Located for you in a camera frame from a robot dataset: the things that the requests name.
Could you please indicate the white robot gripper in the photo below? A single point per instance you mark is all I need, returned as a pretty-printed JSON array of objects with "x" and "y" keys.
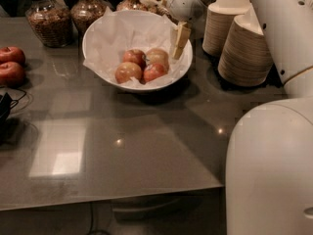
[{"x": 180, "y": 2}]

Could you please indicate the yellowish apple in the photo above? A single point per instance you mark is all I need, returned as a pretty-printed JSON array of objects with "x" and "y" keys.
[{"x": 157, "y": 56}]

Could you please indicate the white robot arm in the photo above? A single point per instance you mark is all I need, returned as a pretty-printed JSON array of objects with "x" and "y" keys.
[{"x": 269, "y": 169}]

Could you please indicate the white ceramic bowl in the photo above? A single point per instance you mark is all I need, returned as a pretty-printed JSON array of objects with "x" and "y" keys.
[{"x": 140, "y": 87}]

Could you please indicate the red apple with sticker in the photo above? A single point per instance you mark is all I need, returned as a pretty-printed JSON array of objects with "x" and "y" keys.
[{"x": 136, "y": 56}]

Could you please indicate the front red apple in bowl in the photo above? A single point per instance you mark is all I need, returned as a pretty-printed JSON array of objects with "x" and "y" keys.
[{"x": 154, "y": 71}]

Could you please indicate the white paper bowl liner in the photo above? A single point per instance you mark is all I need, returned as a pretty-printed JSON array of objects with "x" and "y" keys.
[{"x": 120, "y": 33}]

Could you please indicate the front left apple in bowl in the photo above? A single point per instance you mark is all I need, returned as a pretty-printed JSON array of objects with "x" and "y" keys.
[{"x": 127, "y": 71}]

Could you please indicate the upper red apple on table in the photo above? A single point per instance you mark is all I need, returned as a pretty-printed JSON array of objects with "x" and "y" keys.
[{"x": 12, "y": 54}]

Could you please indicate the red apple on table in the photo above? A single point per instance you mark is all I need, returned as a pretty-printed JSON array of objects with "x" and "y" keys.
[
  {"x": 12, "y": 54},
  {"x": 12, "y": 74}
]

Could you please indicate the lower red apple on table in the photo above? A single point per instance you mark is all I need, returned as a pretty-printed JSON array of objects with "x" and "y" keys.
[{"x": 12, "y": 74}]

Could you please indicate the rear stack of paper bowls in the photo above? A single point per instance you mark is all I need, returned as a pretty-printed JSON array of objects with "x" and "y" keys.
[{"x": 220, "y": 15}]

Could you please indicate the stack of paper bowls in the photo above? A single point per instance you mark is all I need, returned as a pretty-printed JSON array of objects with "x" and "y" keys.
[
  {"x": 245, "y": 60},
  {"x": 220, "y": 15}
]

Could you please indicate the front stack of paper bowls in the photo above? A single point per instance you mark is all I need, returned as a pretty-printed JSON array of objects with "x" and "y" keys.
[{"x": 245, "y": 60}]

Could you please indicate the leftmost glass cereal jar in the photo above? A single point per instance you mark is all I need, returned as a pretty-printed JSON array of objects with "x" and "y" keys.
[{"x": 51, "y": 22}]

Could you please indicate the black object with cable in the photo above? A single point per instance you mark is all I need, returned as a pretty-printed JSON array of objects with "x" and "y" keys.
[{"x": 12, "y": 101}]

